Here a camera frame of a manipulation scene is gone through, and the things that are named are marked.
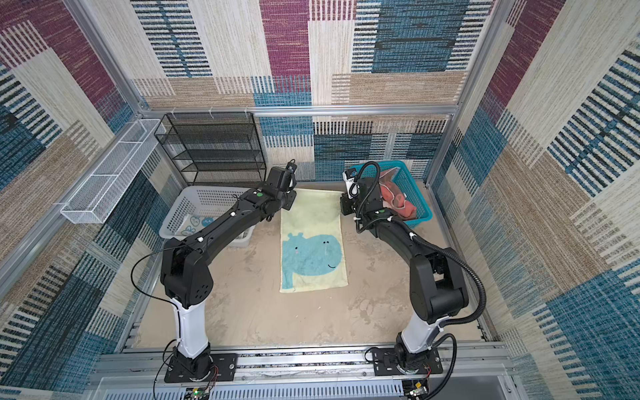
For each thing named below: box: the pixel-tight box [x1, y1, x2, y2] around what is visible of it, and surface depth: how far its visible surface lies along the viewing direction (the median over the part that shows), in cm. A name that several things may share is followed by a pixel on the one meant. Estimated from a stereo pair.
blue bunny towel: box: [175, 213, 226, 237], surface depth 104 cm
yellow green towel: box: [279, 188, 349, 294], surface depth 98 cm
